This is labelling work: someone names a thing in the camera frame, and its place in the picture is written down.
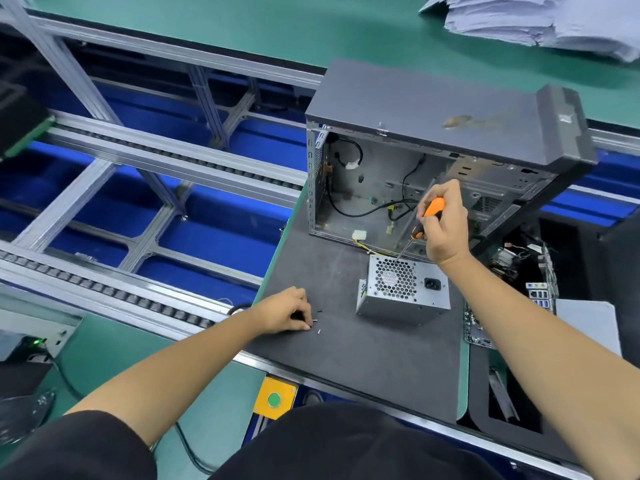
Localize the person's left hand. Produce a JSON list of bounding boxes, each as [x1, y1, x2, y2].
[[248, 285, 314, 337]]

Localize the person's right hand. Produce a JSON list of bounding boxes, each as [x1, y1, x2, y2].
[[414, 179, 472, 266]]

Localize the orange-handled screwdriver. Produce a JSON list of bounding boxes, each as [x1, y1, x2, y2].
[[411, 197, 447, 243]]

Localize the silver power supply unit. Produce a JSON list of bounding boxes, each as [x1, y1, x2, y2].
[[356, 253, 452, 322]]

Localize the person's left forearm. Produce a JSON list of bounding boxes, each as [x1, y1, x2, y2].
[[65, 313, 266, 448]]

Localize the person's right forearm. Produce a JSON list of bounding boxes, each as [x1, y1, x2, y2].
[[438, 253, 640, 480]]

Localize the person's black trousers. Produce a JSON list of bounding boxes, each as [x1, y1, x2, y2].
[[208, 401, 507, 480]]

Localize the person's black shirt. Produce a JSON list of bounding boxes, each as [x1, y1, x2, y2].
[[0, 409, 158, 480]]

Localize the processor cooler with fan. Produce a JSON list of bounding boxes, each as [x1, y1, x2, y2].
[[494, 243, 532, 278]]

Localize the dark grey foam mat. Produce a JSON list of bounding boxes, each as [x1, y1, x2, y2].
[[244, 183, 470, 425]]

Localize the yellow box with green button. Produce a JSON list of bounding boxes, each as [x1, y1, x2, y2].
[[252, 375, 299, 422]]

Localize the clear plastic tray with screws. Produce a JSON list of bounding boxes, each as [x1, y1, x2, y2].
[[464, 303, 497, 352]]

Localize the green motherboard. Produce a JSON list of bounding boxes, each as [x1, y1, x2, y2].
[[463, 243, 557, 352]]

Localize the grey computer tower case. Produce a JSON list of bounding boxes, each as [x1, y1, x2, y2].
[[304, 59, 599, 262]]

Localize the silver optical drive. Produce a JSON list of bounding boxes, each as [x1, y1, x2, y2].
[[555, 297, 624, 358]]

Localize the dark grey case side panel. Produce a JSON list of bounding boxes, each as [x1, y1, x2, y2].
[[600, 207, 640, 368]]

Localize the stack of white papers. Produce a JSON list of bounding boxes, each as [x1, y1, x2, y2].
[[419, 0, 640, 65]]

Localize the aluminium conveyor frame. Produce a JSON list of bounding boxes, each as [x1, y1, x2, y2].
[[0, 0, 640, 480]]

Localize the black electric screwdriver with cable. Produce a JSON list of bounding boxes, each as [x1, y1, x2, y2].
[[0, 335, 219, 478]]

